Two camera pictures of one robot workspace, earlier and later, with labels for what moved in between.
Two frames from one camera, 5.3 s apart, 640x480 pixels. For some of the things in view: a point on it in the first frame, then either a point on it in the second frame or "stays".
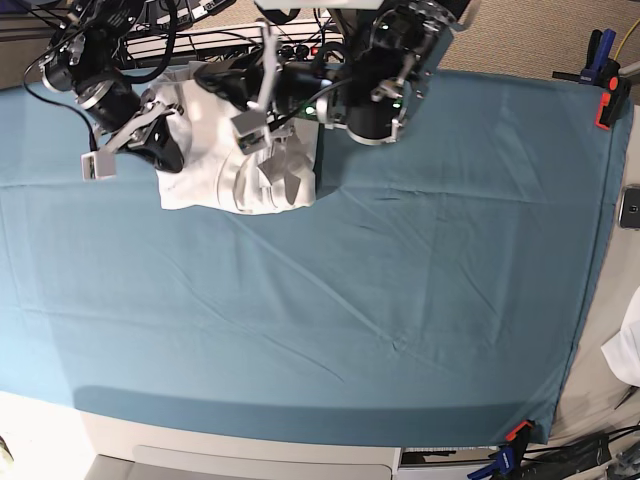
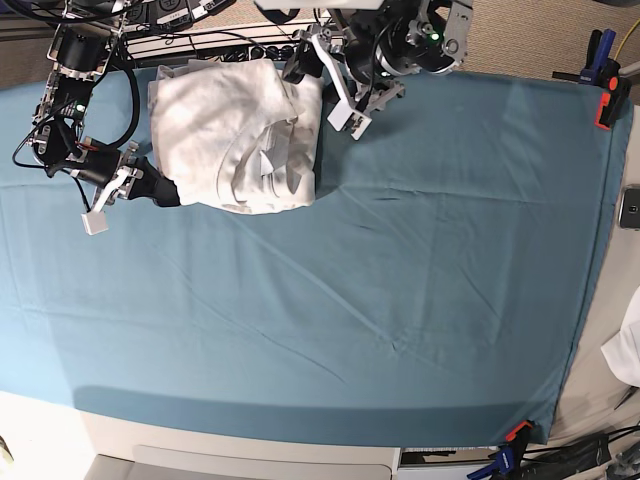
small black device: x=629 y=213 stays
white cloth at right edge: x=623 y=350 stays
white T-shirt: x=214 y=177 stays
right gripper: x=289 y=92 to x=350 y=116
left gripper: x=118 y=108 to x=112 y=171
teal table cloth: x=434 y=295 stays
